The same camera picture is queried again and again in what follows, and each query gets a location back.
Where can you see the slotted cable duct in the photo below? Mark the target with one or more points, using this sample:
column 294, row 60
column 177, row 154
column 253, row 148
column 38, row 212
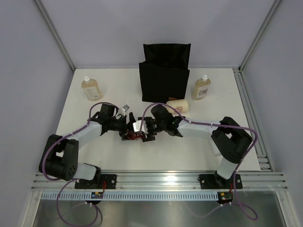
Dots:
column 131, row 196

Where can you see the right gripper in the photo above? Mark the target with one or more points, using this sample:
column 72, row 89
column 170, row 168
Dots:
column 151, row 137

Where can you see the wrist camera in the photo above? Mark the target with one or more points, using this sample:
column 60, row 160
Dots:
column 124, row 109
column 140, row 126

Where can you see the amber soap bottle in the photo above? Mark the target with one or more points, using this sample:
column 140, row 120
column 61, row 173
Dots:
column 201, row 87
column 91, row 89

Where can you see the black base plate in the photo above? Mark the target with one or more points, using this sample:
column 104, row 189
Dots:
column 104, row 181
column 214, row 181

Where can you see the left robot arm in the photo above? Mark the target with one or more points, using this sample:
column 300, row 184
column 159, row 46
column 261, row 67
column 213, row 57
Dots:
column 60, row 159

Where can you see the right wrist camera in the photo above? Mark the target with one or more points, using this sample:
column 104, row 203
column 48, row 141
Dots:
column 140, row 126

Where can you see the red dish soap bottle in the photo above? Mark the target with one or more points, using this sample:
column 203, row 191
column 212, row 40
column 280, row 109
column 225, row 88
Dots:
column 133, row 135

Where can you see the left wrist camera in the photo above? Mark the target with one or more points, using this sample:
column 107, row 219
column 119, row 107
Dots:
column 124, row 109

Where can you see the aluminium rail frame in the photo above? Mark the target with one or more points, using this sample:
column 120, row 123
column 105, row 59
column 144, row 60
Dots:
column 263, row 188

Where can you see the cream pump lotion bottle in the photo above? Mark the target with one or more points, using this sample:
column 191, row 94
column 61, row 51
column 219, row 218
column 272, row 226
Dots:
column 182, row 105

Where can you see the white bottle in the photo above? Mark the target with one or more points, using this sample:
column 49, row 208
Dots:
column 214, row 149

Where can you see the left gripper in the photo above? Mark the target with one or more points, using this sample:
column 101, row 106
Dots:
column 129, row 125

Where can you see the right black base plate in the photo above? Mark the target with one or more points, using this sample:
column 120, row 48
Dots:
column 214, row 181

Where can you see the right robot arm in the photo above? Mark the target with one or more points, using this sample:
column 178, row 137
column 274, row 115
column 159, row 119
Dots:
column 225, row 138

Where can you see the black canvas bag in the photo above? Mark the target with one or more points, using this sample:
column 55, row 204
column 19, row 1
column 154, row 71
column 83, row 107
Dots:
column 164, row 73

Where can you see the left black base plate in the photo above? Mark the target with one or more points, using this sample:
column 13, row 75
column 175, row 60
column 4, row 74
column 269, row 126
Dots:
column 104, row 181

